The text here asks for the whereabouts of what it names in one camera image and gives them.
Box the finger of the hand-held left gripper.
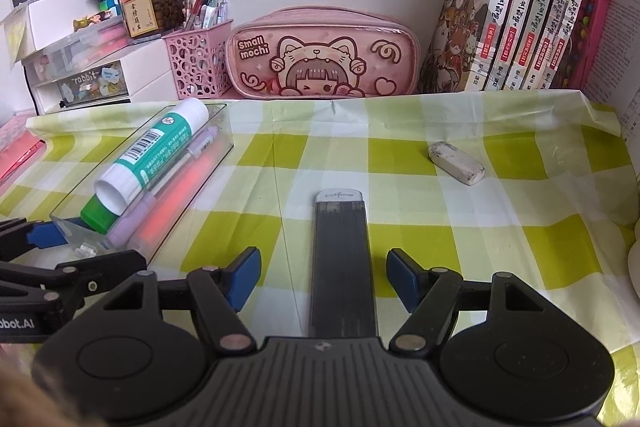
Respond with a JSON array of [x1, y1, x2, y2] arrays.
[[0, 218, 68, 260], [0, 249, 148, 308]]

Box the white pen cup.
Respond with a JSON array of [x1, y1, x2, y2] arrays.
[[624, 216, 640, 300]]

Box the pink lilac highlighter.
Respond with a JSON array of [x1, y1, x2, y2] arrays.
[[135, 152, 218, 253]]

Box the pink perforated pen basket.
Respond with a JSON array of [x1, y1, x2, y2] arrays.
[[164, 19, 235, 100]]

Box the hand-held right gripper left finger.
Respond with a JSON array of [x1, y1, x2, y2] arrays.
[[102, 247, 263, 355]]

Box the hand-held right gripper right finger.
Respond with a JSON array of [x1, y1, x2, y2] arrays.
[[386, 248, 548, 355]]

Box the pink stationery box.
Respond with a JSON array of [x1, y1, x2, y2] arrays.
[[0, 114, 48, 188]]

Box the small yellow figurine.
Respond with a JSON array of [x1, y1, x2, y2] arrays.
[[74, 13, 108, 32]]

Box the pink spine cartoon book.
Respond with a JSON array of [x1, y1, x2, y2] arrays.
[[417, 0, 526, 94]]

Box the small framed calligraphy sign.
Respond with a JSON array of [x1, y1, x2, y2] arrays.
[[120, 0, 157, 38]]

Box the clear plastic drawer box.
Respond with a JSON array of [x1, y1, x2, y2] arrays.
[[22, 19, 132, 108]]

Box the olive spine cartoon book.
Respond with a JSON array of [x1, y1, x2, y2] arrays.
[[537, 0, 583, 90]]

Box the white eraser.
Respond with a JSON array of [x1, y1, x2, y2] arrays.
[[427, 141, 487, 186]]

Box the green checkered tablecloth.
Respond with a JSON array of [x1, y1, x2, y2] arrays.
[[0, 89, 640, 413]]

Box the white drawer unit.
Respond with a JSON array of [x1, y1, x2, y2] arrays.
[[20, 0, 183, 115]]

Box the pink abacus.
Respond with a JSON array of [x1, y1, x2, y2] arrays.
[[552, 0, 617, 90]]

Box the bunch of pens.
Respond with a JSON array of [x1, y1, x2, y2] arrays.
[[182, 0, 230, 32]]

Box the yellow paper notes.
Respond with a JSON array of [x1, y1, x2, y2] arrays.
[[0, 12, 28, 68]]

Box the white green glue stick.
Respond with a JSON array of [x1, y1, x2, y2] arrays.
[[94, 98, 210, 215]]

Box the cream spine cartoon book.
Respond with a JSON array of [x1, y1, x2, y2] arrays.
[[517, 0, 566, 90]]

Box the teal green highlighter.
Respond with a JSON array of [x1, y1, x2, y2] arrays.
[[81, 194, 123, 235]]

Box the black pencil lead case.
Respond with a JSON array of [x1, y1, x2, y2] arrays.
[[307, 189, 377, 339]]

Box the tan spine cartoon book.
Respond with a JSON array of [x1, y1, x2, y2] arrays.
[[550, 0, 596, 88]]

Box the clear plastic tray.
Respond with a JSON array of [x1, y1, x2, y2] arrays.
[[50, 103, 235, 268]]

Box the blue spine cartoon book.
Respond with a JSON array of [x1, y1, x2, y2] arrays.
[[492, 0, 546, 92]]

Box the purple mechanical pencil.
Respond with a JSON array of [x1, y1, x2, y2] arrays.
[[107, 124, 221, 249]]

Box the pink cartoon pencil case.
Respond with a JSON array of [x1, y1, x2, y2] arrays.
[[226, 6, 421, 100]]

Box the stack of printed papers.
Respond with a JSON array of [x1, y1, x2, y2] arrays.
[[580, 0, 640, 152]]

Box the clear glass planter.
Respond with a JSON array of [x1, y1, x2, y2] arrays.
[[130, 0, 187, 40]]

